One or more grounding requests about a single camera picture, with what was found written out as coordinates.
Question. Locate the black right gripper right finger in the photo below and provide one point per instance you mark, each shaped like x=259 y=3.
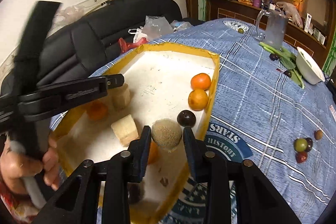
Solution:
x=257 y=200

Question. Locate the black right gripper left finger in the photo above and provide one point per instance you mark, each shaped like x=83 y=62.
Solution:
x=76 y=201

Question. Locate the dark plum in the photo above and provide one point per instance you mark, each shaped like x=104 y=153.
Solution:
x=135 y=192
x=186 y=118

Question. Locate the large orange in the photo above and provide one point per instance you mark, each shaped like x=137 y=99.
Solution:
x=97 y=111

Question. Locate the pale banana chunk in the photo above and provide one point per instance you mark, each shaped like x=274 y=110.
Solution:
x=121 y=97

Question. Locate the fuzzy white round fruit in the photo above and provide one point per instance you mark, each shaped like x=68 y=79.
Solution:
x=166 y=133

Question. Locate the small mandarin orange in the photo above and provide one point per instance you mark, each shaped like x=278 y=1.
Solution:
x=201 y=81

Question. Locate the person left hand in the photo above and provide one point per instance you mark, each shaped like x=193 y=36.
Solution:
x=15 y=166

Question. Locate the red jujube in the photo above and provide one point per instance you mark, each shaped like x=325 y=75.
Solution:
x=301 y=157

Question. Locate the dark grape in cluster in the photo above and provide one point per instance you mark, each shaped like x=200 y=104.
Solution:
x=309 y=144

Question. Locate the black leather sofa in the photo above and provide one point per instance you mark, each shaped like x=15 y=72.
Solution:
x=77 y=50

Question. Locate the blue checked tablecloth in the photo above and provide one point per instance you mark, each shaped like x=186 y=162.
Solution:
x=258 y=112

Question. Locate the red plastic bag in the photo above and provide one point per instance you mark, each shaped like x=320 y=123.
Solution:
x=124 y=46

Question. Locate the white pink packet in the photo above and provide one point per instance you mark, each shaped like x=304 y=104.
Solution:
x=333 y=111

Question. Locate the white ceramic bowl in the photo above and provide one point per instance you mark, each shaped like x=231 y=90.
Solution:
x=309 y=69

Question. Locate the yellow rimmed white tray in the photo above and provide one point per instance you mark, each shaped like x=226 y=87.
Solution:
x=158 y=76

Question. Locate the green leafy vegetable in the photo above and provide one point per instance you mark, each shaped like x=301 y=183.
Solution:
x=288 y=61

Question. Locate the clear plastic bag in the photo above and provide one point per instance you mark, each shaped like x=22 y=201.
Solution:
x=157 y=26

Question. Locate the clear glass pitcher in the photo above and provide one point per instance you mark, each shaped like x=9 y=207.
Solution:
x=275 y=28

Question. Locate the white tube on sideboard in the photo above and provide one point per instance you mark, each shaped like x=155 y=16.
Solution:
x=307 y=23

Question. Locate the pink plastic bag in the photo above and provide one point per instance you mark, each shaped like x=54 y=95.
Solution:
x=291 y=11

